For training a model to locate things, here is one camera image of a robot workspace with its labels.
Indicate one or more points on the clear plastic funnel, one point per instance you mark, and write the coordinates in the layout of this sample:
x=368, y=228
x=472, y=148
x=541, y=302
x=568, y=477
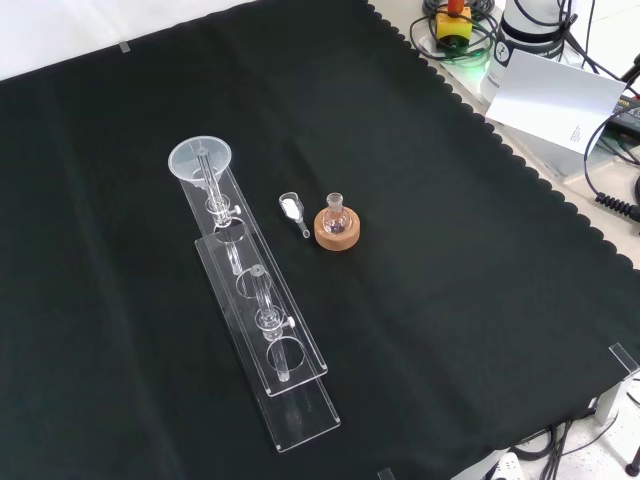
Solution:
x=184, y=161

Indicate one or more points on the glass weighing funnel with powder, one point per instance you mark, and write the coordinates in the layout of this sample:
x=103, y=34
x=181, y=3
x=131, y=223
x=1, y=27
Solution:
x=290, y=207

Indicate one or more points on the clear acrylic funnel stand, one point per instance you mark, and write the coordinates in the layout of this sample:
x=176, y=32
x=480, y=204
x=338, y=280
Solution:
x=280, y=345

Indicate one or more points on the small round-bottom glass flask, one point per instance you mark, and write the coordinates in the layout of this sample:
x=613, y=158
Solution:
x=335, y=220

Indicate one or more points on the black bench cloth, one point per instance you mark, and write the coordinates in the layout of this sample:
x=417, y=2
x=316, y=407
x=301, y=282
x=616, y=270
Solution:
x=400, y=310

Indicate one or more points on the clear cloth clip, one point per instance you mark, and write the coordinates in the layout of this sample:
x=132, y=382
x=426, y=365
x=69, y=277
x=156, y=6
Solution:
x=385, y=474
x=624, y=358

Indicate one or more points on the yellow stop button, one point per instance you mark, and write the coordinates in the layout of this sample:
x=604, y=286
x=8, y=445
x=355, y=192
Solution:
x=452, y=27

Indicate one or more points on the small clear tape piece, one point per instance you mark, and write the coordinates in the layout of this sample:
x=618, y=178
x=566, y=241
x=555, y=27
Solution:
x=125, y=47

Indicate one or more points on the pale board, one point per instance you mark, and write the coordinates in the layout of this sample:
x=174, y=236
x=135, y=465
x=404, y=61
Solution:
x=555, y=97

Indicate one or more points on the white power strip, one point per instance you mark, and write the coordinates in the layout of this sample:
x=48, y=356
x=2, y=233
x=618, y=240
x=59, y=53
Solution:
x=505, y=467

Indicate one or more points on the black power adapter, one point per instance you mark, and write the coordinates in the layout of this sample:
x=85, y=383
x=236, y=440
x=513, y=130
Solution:
x=626, y=112

